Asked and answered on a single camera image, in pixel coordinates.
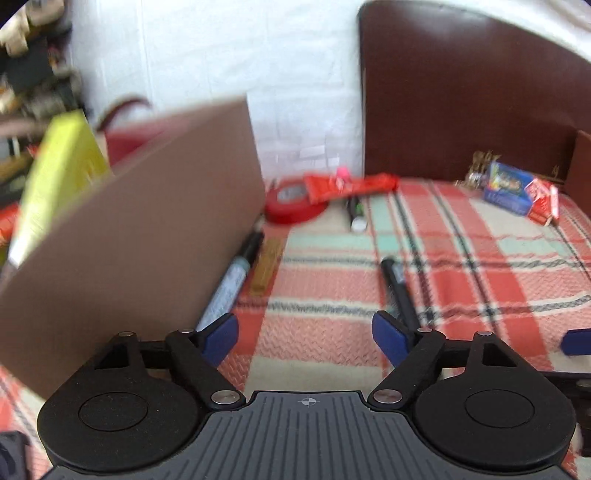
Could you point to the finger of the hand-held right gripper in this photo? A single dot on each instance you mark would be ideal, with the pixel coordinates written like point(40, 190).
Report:
point(578, 342)
point(575, 382)

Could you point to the black marker with white cap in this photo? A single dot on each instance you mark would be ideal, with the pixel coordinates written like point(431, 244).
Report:
point(355, 210)

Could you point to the red snack wrapper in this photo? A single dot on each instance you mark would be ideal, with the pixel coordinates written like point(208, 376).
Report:
point(332, 187)

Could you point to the dark wooden headboard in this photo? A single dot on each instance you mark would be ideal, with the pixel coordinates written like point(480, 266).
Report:
point(461, 92)

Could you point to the blue printed card box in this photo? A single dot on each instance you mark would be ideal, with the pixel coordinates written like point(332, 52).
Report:
point(505, 190)

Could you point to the grey barrel marker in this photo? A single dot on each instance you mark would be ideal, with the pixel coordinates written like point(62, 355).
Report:
point(233, 277)

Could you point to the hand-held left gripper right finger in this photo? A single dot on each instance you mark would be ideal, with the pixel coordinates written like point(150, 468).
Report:
point(390, 333)

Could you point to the bunch of metal keys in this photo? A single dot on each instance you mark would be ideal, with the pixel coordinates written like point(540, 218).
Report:
point(475, 173)

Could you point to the brown wooden panel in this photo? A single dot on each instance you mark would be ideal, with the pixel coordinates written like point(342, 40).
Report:
point(579, 207)

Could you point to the small pink item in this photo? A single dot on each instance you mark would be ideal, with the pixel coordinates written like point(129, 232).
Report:
point(343, 172)

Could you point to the cluttered shelf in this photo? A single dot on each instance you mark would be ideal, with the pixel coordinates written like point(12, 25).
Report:
point(32, 60)

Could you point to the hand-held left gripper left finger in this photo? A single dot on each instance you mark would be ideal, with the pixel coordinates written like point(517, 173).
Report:
point(220, 336)

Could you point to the dark cloth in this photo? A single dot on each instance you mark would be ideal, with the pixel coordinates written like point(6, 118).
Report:
point(11, 454)

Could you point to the red and white packet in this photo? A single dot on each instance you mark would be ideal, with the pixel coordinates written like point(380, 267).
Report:
point(542, 203)

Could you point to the red tape roll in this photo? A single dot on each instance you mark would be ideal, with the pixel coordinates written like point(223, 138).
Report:
point(295, 212)

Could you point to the red bag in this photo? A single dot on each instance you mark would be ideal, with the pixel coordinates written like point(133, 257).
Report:
point(124, 143)

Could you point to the yellow box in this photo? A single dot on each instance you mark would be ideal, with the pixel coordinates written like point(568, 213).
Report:
point(55, 175)

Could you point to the red plaid blanket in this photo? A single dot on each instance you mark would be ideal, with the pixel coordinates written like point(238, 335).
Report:
point(332, 286)

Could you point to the brown cardboard box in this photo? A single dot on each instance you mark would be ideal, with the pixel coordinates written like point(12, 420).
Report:
point(138, 240)

